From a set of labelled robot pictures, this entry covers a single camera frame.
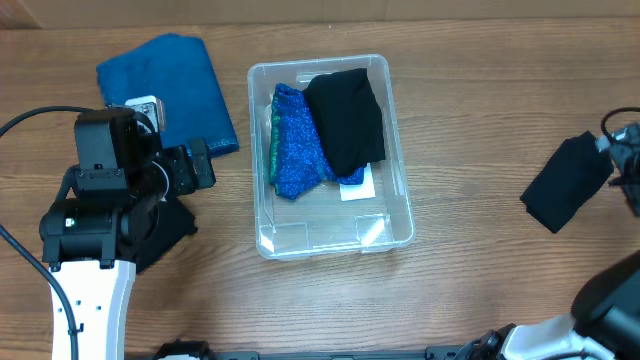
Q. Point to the blue terry towel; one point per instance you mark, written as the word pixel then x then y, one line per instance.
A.
pixel 177 70

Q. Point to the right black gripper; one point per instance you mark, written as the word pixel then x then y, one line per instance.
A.
pixel 625 156

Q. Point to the black cloth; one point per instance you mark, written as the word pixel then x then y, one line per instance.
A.
pixel 574 173
pixel 172 222
pixel 348 119

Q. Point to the white label in bin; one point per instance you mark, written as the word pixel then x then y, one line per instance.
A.
pixel 365 190

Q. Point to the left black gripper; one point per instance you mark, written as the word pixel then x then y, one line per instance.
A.
pixel 186 180

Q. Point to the clear plastic storage bin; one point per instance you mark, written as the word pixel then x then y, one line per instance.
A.
pixel 319 222

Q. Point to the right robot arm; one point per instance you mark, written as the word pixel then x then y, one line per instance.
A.
pixel 603 322

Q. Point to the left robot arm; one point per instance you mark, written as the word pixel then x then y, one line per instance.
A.
pixel 117 212

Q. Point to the sparkly blue green cloth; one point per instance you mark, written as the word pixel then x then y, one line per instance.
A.
pixel 296 157

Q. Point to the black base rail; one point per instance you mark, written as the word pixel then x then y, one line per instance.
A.
pixel 201 350

